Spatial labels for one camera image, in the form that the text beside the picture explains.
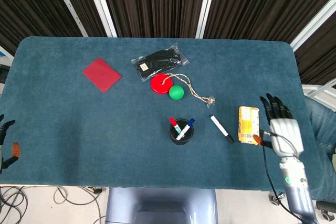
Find yellow cardboard box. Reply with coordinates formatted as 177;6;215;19
237;105;262;146

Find red cap marker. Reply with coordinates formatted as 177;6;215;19
169;116;182;134

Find blue table cloth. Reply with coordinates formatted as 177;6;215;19
0;36;322;192

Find white metal frame rails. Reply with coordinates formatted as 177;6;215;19
301;82;336;104

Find black gloves in plastic bag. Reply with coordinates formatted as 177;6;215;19
130;43;190;82

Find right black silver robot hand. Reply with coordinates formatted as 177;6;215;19
253;93;306;158

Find black floor cable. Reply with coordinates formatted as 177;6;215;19
0;186;28;224

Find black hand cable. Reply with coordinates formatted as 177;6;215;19
259;129;304;222

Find person leg in jeans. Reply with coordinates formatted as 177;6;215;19
303;94;336;201

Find green ball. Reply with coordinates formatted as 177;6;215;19
169;85;186;101

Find black pen cup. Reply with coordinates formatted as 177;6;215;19
169;118;195;146

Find black and white marker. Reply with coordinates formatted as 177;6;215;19
209;114;235;144

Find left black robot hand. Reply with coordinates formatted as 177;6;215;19
0;114;21;174

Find dark brown slatted curtain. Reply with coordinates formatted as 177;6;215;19
0;0;336;86

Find blue cap marker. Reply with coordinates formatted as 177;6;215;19
176;118;196;141

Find thin clear hand cable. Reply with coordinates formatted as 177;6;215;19
275;134;301;156

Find red square cloth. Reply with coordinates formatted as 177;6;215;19
82;57;123;93

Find chrome chair caster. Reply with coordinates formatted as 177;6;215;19
268;192;286;207

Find white partition post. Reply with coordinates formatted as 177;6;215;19
48;0;89;38
289;0;336;52
83;0;118;38
195;0;220;39

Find blue grey robot torso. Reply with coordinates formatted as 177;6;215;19
104;187;218;224

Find beige braided rope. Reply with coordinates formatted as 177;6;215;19
162;73;217;108

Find red plastic disc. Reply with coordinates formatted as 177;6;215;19
150;73;174;95

